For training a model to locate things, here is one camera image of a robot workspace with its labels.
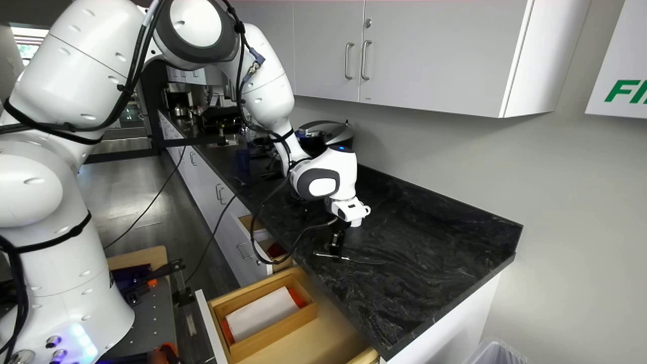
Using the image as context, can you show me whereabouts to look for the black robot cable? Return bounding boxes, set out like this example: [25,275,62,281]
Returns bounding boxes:
[248,178,341,268]

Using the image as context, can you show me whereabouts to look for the open lower drawer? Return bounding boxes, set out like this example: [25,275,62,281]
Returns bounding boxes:
[230,214,294,286]

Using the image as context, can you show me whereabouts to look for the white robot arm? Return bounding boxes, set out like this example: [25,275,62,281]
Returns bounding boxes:
[0,0,359,364]

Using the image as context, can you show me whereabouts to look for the robot base table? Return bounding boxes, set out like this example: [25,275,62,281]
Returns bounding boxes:
[99,246,185,364]

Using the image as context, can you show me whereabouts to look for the open upper wooden drawer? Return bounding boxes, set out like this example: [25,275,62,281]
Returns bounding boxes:
[194,268,380,364]

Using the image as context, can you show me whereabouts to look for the white liner in drawer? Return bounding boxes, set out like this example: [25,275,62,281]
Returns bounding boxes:
[227,287,297,340]

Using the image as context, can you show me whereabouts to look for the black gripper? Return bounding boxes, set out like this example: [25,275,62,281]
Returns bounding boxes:
[328,223,351,258]

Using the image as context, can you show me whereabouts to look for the white upper cabinets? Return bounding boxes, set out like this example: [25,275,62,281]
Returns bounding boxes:
[232,0,590,120]

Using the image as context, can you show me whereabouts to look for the white sign green letters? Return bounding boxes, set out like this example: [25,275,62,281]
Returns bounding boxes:
[586,0,647,120]

